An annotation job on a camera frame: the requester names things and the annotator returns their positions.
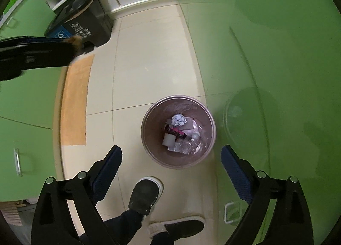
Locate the black pink wrapper pack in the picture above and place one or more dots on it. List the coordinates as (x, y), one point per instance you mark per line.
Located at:
(174, 131)

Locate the orange floor mat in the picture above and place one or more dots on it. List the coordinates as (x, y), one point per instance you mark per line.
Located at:
(74, 102)

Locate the pink round trash bin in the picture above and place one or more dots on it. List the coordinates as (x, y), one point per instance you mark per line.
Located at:
(200, 130)

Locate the black recycling bin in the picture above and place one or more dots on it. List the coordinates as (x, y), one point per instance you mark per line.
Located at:
(84, 18)

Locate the black shoe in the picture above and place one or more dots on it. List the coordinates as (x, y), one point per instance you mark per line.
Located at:
(178, 229)
(145, 195)

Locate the green cabinet front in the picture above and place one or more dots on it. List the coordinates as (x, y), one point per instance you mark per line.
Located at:
(271, 76)

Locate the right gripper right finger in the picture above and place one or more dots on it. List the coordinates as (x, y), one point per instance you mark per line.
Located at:
(291, 221)

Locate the right black shoe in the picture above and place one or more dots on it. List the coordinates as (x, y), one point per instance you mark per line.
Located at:
(178, 229)

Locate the dark trouser leg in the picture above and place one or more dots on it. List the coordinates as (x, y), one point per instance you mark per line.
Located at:
(124, 227)

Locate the white foam cylinder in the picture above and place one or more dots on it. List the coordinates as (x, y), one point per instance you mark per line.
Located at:
(169, 140)

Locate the left black shoe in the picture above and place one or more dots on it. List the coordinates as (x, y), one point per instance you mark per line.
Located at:
(145, 195)

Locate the grey paper ball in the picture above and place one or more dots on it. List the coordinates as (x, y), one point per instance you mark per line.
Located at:
(178, 120)

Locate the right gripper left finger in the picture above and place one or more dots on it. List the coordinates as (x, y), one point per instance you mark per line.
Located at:
(52, 221)

